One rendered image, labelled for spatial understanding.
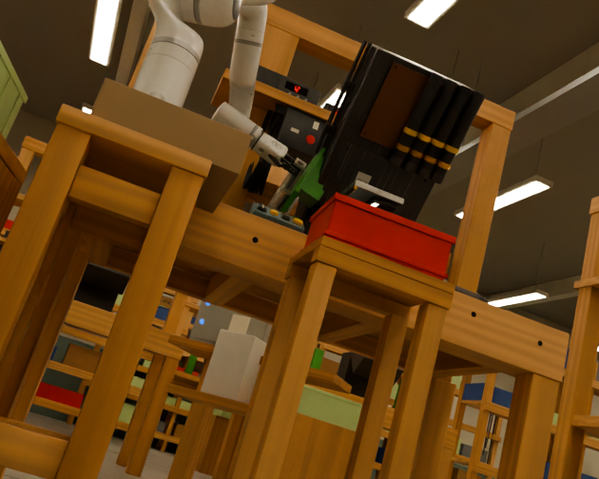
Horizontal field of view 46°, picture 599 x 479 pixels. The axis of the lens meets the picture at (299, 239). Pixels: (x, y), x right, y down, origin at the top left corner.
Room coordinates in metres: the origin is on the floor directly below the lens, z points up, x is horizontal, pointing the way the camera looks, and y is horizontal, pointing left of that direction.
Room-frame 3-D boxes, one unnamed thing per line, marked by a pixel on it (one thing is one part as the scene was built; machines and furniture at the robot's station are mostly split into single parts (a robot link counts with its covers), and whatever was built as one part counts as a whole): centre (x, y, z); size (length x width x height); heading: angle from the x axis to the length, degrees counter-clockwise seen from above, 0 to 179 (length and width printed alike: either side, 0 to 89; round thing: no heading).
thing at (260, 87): (2.43, 0.01, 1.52); 0.90 x 0.25 x 0.04; 102
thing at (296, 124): (2.36, 0.11, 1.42); 0.17 x 0.12 x 0.15; 102
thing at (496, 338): (1.91, -0.11, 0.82); 1.50 x 0.14 x 0.15; 102
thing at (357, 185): (2.10, -0.14, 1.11); 0.39 x 0.16 x 0.03; 12
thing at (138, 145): (1.49, 0.41, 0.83); 0.32 x 0.32 x 0.04; 12
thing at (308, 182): (2.10, 0.01, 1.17); 0.13 x 0.12 x 0.20; 102
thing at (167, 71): (1.50, 0.41, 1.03); 0.19 x 0.19 x 0.18
